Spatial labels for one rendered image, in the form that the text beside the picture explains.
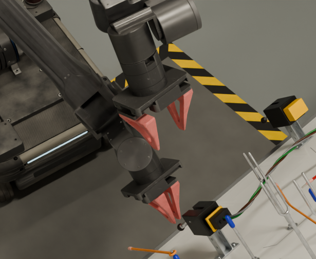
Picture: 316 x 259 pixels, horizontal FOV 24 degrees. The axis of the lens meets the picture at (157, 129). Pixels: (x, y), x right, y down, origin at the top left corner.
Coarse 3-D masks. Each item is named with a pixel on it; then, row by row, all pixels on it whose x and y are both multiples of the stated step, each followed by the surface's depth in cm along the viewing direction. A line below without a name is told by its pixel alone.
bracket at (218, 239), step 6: (216, 234) 124; (222, 234) 123; (210, 240) 124; (216, 240) 122; (222, 240) 124; (228, 240) 123; (216, 246) 123; (222, 246) 124; (228, 246) 124; (234, 246) 123; (222, 252) 123; (228, 252) 123; (216, 258) 123; (222, 258) 122
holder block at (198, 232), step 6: (198, 204) 124; (204, 204) 122; (210, 204) 120; (216, 204) 121; (192, 210) 123; (198, 210) 121; (204, 210) 120; (210, 210) 120; (186, 216) 122; (192, 216) 120; (198, 216) 119; (204, 216) 119; (186, 222) 124; (192, 222) 122; (198, 222) 120; (204, 222) 119; (192, 228) 123; (198, 228) 121; (204, 228) 120; (198, 234) 123; (204, 234) 121; (210, 234) 120
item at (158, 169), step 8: (152, 160) 127; (160, 160) 134; (168, 160) 132; (176, 160) 130; (144, 168) 126; (152, 168) 127; (160, 168) 128; (168, 168) 129; (176, 168) 129; (136, 176) 127; (144, 176) 127; (152, 176) 127; (160, 176) 127; (168, 176) 129; (128, 184) 131; (136, 184) 129; (144, 184) 127; (152, 184) 127; (128, 192) 128; (136, 192) 126; (144, 192) 126
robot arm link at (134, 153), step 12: (108, 84) 124; (108, 120) 127; (120, 120) 122; (96, 132) 125; (108, 132) 121; (120, 132) 118; (132, 132) 120; (120, 144) 117; (132, 144) 118; (144, 144) 118; (120, 156) 118; (132, 156) 118; (144, 156) 119; (132, 168) 119
